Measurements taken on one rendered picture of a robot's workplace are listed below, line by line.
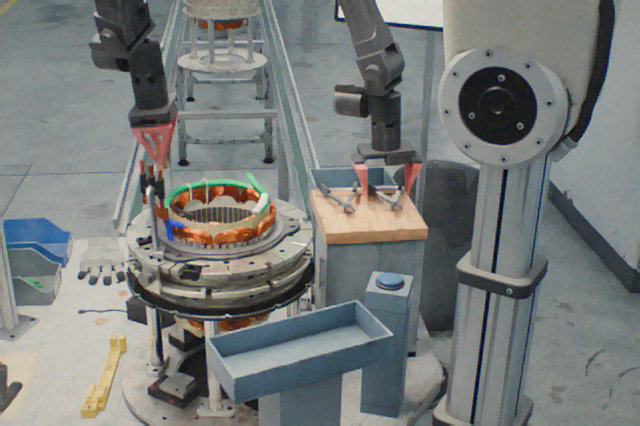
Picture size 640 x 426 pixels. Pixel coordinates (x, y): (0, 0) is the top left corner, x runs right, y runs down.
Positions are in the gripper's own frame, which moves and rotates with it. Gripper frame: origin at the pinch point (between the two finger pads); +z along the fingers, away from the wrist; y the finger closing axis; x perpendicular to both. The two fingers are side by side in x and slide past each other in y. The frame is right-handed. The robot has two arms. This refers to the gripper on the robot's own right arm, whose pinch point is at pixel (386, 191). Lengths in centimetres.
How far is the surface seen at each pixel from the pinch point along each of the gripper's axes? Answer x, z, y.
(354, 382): 17.6, 30.9, 10.4
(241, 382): 53, 3, 32
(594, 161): -182, 71, -137
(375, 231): 12.0, 2.6, 4.8
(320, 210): 2.2, 1.7, 13.4
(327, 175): -18.4, 2.7, 8.7
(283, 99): -168, 27, 3
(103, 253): -36, 24, 60
